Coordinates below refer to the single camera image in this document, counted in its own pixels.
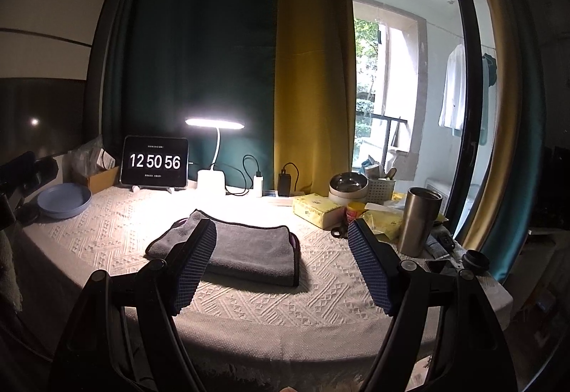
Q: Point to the steel tumbler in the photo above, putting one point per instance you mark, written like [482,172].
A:
[416,222]

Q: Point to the grey towel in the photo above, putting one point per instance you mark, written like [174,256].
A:
[254,247]

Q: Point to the dark glossy panel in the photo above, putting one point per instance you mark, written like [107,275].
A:
[40,116]

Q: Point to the black round cap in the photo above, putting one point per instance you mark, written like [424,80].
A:
[475,261]

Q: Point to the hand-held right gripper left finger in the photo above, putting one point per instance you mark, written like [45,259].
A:
[196,267]

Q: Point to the white textured tablecloth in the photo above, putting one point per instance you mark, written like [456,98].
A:
[276,316]

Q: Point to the clear plastic bag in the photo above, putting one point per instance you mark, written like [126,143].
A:
[87,156]

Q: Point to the blue plate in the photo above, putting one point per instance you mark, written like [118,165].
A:
[64,200]

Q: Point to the black tablet clock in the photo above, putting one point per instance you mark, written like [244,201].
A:
[155,161]

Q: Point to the white bowl with glass lid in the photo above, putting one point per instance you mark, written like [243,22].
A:
[347,189]

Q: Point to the black scissors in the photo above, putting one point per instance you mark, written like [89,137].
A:
[340,230]

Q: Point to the teal and yellow curtain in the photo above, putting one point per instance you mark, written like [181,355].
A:
[516,107]

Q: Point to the white desk lamp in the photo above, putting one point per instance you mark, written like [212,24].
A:
[211,182]

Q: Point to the grey-green cloth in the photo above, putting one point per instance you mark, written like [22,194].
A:
[9,271]

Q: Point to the white charger plug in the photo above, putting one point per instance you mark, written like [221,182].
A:
[258,185]

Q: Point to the white utensil basket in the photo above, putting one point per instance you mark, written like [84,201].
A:
[380,191]

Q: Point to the white power strip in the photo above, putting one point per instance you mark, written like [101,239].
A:
[285,199]

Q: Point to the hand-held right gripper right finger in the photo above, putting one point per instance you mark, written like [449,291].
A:
[369,269]

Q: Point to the dark green curtain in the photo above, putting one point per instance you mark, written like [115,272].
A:
[191,40]

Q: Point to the black remote control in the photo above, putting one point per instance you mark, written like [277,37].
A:
[445,239]

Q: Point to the black power adapter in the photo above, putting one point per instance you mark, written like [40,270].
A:
[285,185]

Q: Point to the black sliding door frame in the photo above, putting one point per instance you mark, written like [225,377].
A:
[463,107]

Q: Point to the black phone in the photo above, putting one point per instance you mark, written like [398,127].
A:
[437,266]

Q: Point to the red yellow small can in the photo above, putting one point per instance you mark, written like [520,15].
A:
[355,211]

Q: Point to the cardboard box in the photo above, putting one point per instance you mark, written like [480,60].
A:
[103,180]

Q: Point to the white hanging shirt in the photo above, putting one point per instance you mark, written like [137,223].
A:
[450,93]

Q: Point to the yellow tissue pack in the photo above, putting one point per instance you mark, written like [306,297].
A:
[385,225]
[316,209]

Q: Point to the dark hanging garment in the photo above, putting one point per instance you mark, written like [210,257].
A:
[490,69]

